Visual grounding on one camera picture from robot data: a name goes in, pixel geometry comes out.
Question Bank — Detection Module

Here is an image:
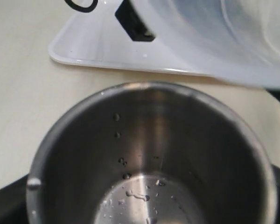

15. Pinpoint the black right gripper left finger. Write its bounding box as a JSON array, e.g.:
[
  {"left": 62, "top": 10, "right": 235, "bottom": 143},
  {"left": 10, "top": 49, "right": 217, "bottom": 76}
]
[{"left": 0, "top": 175, "right": 28, "bottom": 224}]

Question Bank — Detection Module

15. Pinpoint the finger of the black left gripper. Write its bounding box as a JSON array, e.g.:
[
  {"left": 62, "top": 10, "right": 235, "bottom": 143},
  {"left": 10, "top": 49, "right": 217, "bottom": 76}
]
[{"left": 115, "top": 0, "right": 155, "bottom": 42}]

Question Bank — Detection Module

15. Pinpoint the clear plastic measuring pitcher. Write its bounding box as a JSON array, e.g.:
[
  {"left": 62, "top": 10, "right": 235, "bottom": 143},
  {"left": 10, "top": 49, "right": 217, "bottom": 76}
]
[{"left": 132, "top": 0, "right": 280, "bottom": 89}]

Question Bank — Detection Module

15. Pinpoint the stainless steel cup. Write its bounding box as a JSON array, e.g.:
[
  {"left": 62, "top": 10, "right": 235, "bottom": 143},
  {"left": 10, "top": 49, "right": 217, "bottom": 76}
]
[{"left": 26, "top": 82, "right": 278, "bottom": 224}]

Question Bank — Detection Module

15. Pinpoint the white plastic tray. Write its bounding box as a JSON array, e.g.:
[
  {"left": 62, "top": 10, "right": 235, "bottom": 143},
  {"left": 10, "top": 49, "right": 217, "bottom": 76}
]
[{"left": 49, "top": 0, "right": 270, "bottom": 88}]

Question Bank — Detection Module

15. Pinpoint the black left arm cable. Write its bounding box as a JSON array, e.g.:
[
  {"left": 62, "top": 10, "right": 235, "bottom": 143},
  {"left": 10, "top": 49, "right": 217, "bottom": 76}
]
[{"left": 64, "top": 0, "right": 99, "bottom": 14}]

